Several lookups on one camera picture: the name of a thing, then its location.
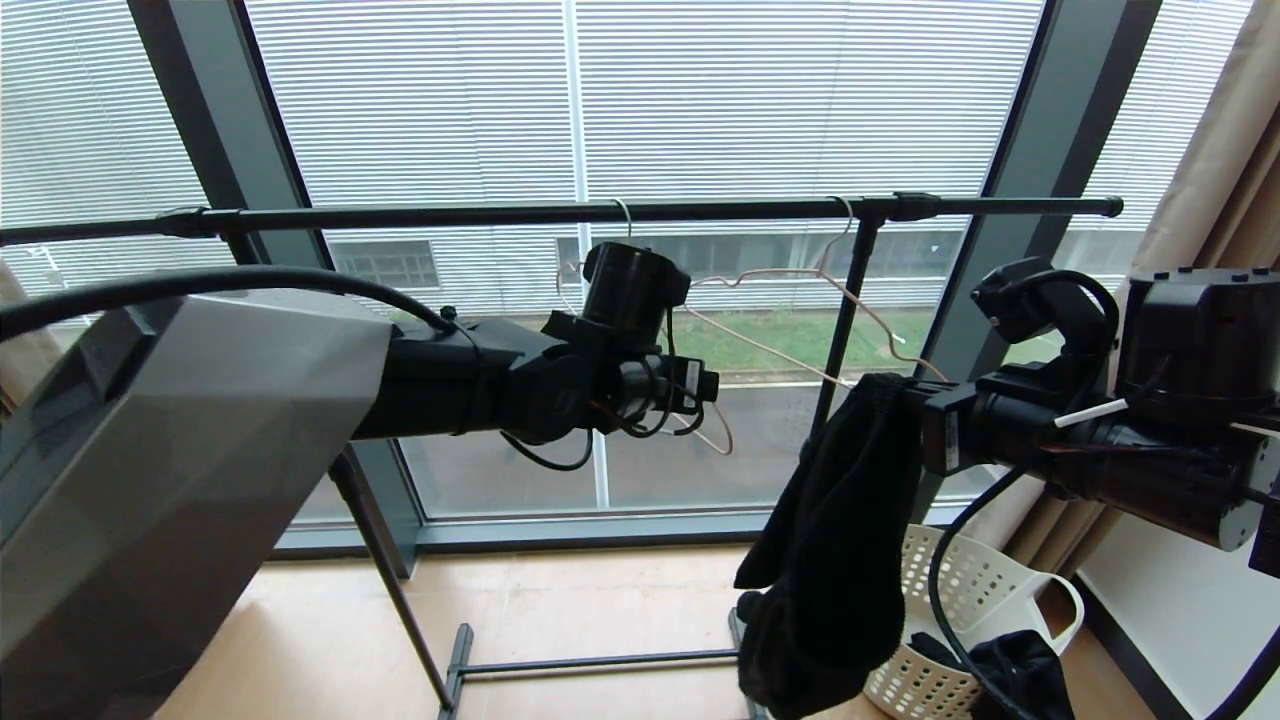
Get white laundry basket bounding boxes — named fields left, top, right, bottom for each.
left=864, top=522, right=1087, bottom=720

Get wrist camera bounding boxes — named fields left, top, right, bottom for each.
left=969, top=256, right=1122, bottom=402
left=650, top=257, right=694, bottom=314

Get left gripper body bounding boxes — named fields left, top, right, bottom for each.
left=599, top=354, right=722, bottom=427

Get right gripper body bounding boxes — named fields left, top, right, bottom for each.
left=914, top=374, right=1267, bottom=552

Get black clothes rack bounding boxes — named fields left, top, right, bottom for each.
left=0, top=192, right=1124, bottom=720

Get pink clothes hanger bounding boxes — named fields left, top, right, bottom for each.
left=684, top=196, right=952, bottom=392
left=554, top=197, right=737, bottom=457

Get black shorts with white cords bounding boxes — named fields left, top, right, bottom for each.
left=734, top=372, right=927, bottom=720

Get window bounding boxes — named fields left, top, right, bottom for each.
left=0, top=0, right=1256, bottom=553

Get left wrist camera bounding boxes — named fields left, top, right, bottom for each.
left=650, top=257, right=694, bottom=314

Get beige curtain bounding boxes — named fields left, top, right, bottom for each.
left=0, top=258, right=63, bottom=413
left=998, top=0, right=1280, bottom=603

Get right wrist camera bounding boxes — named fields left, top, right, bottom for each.
left=969, top=256, right=1122, bottom=402

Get black garment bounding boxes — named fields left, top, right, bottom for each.
left=909, top=629, right=1077, bottom=720

